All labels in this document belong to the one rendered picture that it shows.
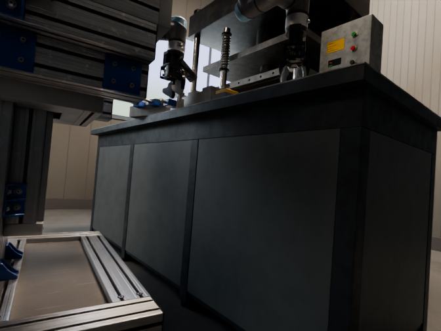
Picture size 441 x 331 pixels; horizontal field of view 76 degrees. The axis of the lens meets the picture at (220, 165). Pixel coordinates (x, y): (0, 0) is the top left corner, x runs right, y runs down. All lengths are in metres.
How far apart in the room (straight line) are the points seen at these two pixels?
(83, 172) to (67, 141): 0.40
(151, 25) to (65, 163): 3.02
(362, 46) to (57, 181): 3.22
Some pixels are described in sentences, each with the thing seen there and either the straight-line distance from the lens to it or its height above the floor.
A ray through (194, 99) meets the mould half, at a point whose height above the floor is 0.85.
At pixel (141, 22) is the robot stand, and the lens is 0.79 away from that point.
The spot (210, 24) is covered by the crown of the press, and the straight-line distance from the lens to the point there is 2.68.
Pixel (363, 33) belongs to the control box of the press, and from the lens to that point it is 1.88.
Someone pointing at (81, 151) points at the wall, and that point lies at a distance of 3.70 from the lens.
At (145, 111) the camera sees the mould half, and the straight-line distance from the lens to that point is 1.46.
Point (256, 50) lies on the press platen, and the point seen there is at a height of 1.49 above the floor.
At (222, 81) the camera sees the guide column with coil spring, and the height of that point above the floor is 1.30.
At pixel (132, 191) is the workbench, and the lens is 1.65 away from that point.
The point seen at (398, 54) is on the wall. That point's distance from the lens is 3.69.
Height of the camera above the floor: 0.54
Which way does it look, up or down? 2 degrees up
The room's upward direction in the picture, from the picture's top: 4 degrees clockwise
